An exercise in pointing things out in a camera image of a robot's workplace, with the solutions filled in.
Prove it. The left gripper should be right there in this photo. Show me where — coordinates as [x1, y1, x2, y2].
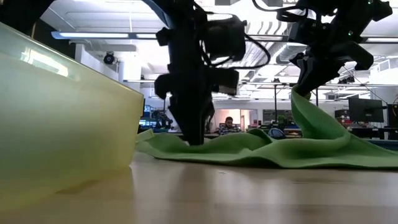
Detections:
[154, 0, 240, 146]

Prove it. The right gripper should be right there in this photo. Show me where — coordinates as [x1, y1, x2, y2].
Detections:
[289, 2, 379, 96]

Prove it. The bright green microfiber towel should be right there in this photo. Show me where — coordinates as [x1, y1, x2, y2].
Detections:
[136, 85, 398, 170]

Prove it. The yellow translucent plastic basket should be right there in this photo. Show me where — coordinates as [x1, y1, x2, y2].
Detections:
[0, 21, 146, 212]

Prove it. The person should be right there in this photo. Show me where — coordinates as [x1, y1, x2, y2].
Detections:
[219, 116, 242, 136]

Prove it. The black monitor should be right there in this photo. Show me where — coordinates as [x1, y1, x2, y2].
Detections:
[348, 98, 385, 123]

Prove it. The long fluorescent light strip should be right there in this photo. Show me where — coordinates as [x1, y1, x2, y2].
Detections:
[363, 36, 398, 44]
[51, 30, 158, 40]

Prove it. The blue round object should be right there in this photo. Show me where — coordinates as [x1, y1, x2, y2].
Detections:
[267, 127, 287, 140]

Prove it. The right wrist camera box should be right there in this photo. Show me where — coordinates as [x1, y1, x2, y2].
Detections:
[287, 17, 332, 45]

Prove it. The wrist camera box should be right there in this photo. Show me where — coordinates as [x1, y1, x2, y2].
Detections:
[203, 14, 247, 62]
[287, 17, 332, 45]

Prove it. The black frame stand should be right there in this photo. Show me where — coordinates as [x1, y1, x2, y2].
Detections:
[273, 82, 321, 125]

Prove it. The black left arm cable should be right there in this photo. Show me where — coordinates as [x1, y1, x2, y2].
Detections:
[198, 30, 272, 70]

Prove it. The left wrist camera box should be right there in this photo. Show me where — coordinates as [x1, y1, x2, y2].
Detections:
[203, 14, 247, 62]

